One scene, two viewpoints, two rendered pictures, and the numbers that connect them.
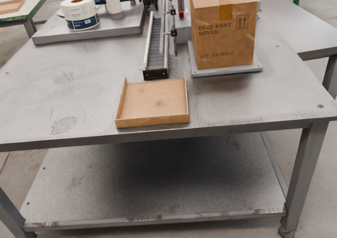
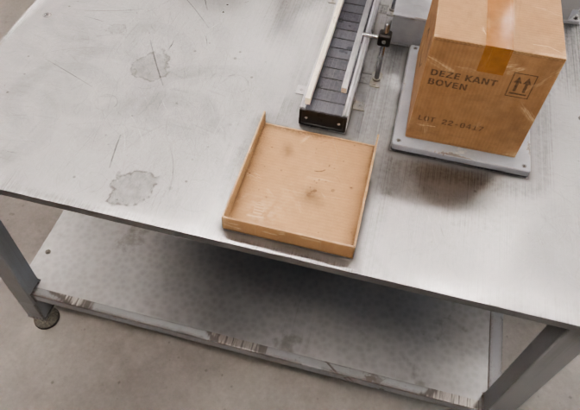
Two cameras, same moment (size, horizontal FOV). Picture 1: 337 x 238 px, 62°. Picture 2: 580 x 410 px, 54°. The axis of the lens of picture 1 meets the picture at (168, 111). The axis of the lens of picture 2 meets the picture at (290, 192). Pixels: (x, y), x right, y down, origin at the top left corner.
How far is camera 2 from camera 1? 0.35 m
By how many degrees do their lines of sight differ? 16
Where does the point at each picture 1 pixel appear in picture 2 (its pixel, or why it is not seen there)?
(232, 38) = (490, 106)
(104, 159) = not seen: hidden behind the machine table
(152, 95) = (304, 170)
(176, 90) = (350, 172)
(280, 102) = (531, 268)
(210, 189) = (365, 325)
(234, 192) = (403, 345)
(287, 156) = not seen: hidden behind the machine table
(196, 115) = (368, 247)
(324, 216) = not seen: outside the picture
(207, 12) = (458, 50)
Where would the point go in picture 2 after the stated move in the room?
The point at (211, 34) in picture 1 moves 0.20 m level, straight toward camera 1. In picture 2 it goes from (451, 88) to (431, 158)
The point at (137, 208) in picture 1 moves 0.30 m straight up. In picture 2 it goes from (230, 321) to (223, 268)
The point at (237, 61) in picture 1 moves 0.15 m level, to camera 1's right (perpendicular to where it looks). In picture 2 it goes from (487, 144) to (557, 154)
